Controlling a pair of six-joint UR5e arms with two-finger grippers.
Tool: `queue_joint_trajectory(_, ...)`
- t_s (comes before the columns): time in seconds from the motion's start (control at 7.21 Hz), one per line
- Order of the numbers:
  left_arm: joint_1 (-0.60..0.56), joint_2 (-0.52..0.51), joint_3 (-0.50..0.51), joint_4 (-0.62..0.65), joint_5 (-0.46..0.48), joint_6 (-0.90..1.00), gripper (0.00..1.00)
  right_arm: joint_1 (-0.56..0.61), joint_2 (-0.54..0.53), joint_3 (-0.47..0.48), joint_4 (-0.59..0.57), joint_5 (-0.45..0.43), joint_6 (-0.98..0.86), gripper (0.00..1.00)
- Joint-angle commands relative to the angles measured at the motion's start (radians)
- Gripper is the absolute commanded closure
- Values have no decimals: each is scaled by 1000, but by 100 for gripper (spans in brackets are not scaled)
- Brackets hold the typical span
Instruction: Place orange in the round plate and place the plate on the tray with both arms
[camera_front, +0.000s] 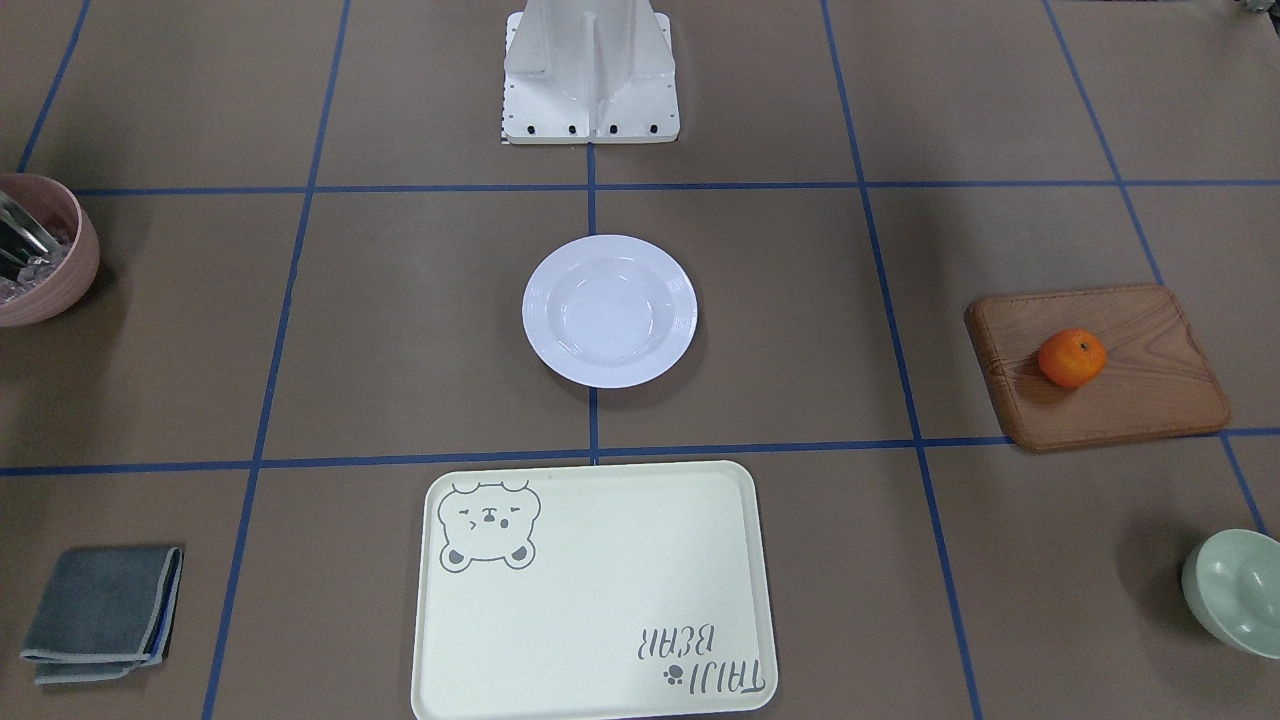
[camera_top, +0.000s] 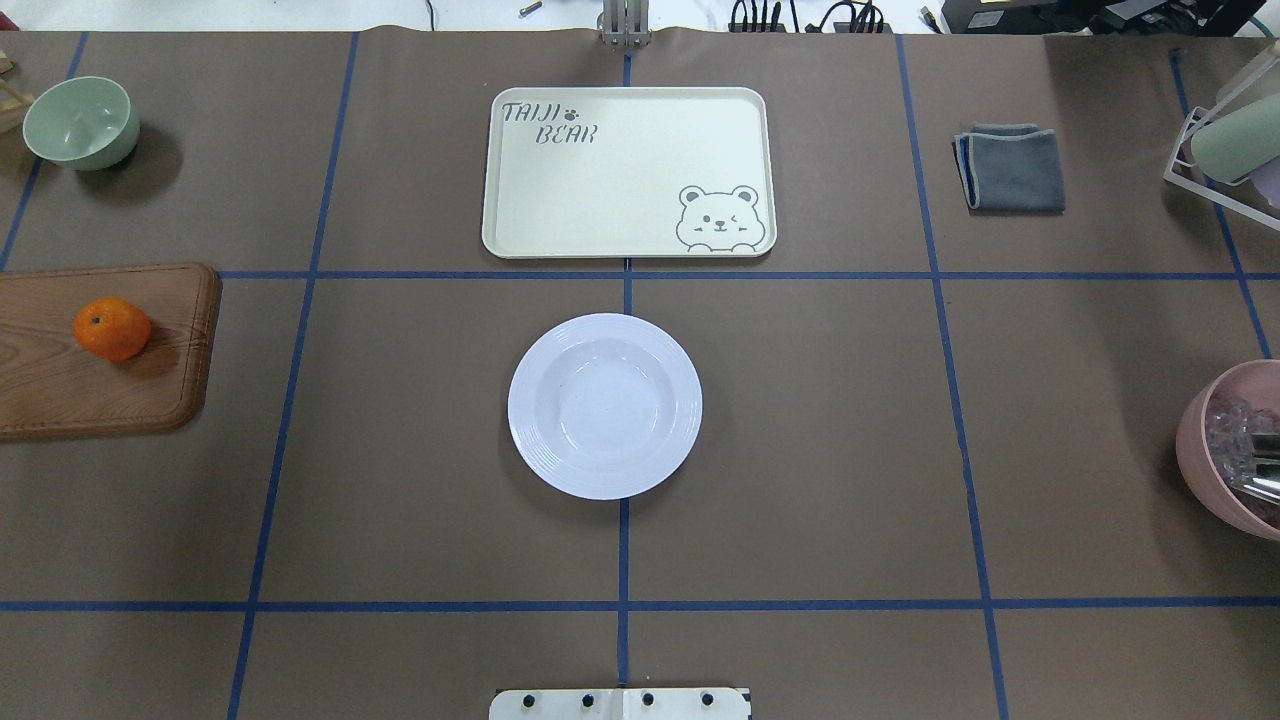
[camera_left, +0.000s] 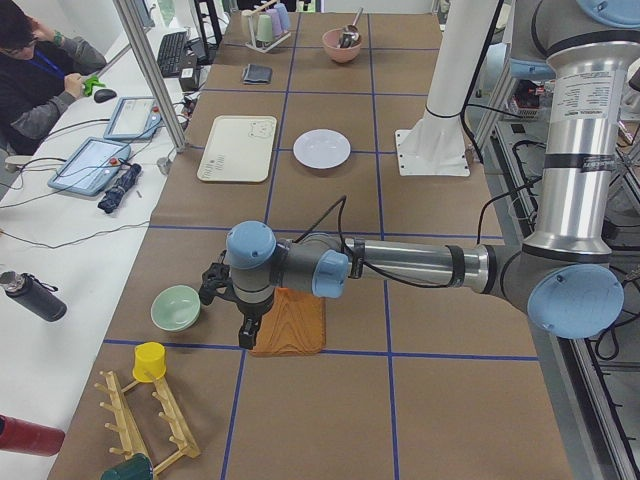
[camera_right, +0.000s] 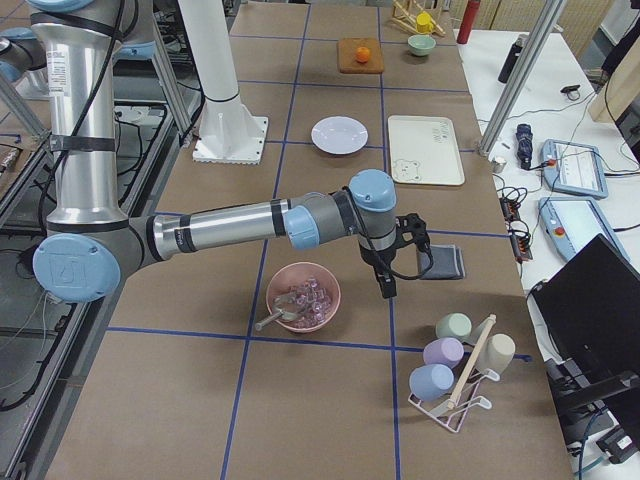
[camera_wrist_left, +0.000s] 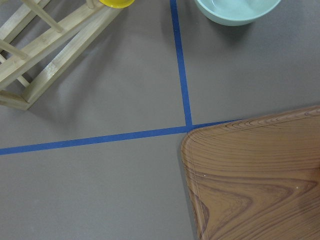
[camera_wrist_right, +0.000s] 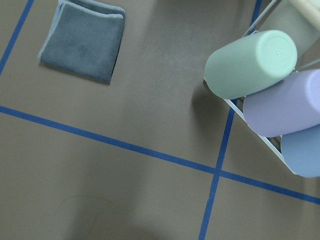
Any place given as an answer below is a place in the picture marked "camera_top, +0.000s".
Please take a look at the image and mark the orange fruit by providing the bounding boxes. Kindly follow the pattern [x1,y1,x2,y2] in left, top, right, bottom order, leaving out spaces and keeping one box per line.
[73,296,154,363]

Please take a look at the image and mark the cream bear print tray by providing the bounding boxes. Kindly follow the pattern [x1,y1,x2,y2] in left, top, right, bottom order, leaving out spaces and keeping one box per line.
[481,87,778,259]

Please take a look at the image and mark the white round plate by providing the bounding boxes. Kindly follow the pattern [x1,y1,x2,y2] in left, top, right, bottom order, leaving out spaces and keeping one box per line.
[507,313,704,501]

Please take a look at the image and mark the folded grey cloth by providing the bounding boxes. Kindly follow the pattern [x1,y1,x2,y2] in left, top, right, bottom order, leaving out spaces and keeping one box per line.
[954,123,1066,214]

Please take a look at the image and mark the pink bowl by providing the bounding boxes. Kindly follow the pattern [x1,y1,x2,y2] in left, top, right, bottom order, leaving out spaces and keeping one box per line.
[1175,359,1279,543]

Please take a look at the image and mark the wooden cutting board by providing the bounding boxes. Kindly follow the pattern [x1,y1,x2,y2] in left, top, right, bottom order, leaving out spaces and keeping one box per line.
[1,263,221,441]

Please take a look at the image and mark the light green bowl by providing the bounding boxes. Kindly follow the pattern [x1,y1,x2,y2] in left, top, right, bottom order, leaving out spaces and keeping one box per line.
[22,76,141,172]

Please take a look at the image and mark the metal scoop in bowl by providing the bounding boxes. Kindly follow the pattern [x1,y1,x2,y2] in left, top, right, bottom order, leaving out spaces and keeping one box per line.
[1225,432,1279,503]

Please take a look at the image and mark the wooden cup rack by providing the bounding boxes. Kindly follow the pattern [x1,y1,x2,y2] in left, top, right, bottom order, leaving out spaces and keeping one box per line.
[1,51,35,135]

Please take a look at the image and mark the aluminium camera post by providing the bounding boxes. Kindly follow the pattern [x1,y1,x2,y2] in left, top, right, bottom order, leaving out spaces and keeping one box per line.
[596,0,652,49]

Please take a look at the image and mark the white wire cup rack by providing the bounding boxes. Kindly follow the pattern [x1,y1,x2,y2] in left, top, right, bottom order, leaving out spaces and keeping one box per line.
[1164,42,1279,231]

